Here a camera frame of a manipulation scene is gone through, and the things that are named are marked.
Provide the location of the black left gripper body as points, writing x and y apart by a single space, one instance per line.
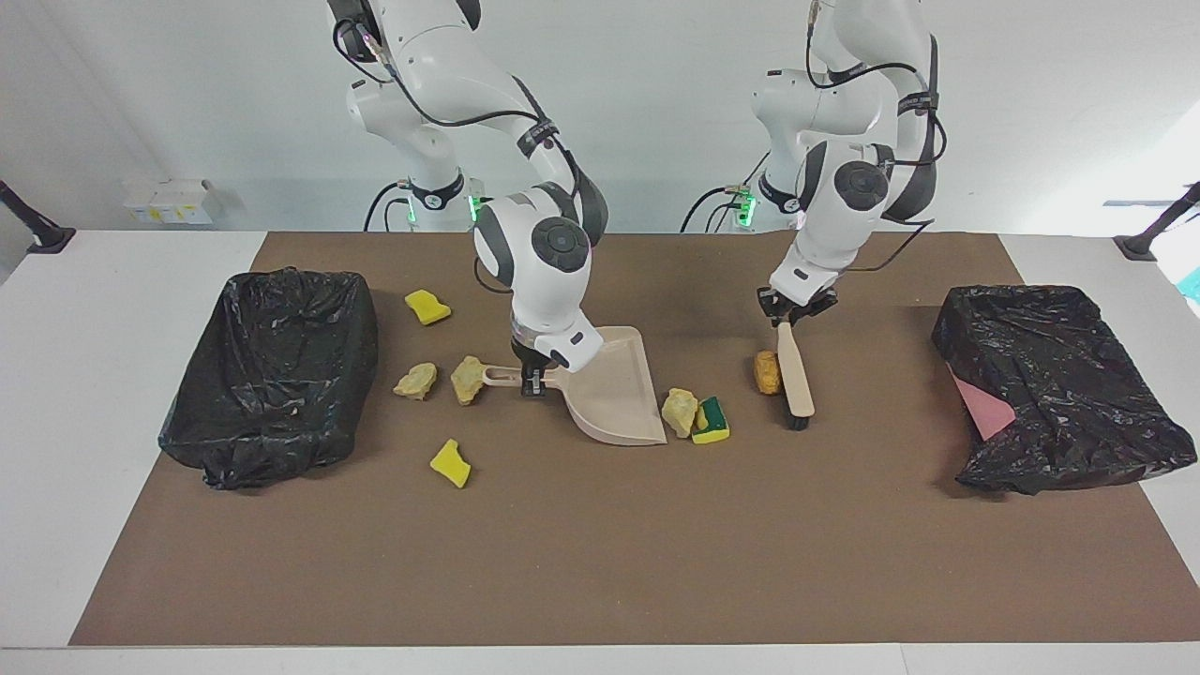
797 305

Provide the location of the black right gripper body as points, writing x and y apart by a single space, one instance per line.
532 358

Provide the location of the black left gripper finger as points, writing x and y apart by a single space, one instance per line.
773 318
816 310

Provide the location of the orange-brown sponge lump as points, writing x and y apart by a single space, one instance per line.
766 373

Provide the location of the beige brush with black bristles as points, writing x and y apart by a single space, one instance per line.
795 370

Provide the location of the beige foam chunk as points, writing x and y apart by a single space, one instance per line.
467 382
679 412
416 382

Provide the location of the beige plastic dustpan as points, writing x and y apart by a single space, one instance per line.
614 394

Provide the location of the green and yellow sponge piece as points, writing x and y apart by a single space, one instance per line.
712 422

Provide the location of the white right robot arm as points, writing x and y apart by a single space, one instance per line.
553 281

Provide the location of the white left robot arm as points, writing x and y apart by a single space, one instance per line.
834 234

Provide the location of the pink bin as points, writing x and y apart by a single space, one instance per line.
980 412

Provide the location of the crumpled black trash bag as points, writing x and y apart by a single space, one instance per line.
1059 375
272 394

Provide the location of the brown table mat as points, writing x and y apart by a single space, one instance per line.
600 562

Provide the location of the teal object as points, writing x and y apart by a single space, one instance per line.
1193 286

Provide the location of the black camera stand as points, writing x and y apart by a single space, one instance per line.
52 239
1139 246

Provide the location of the white wall socket box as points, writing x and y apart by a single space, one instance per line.
169 202

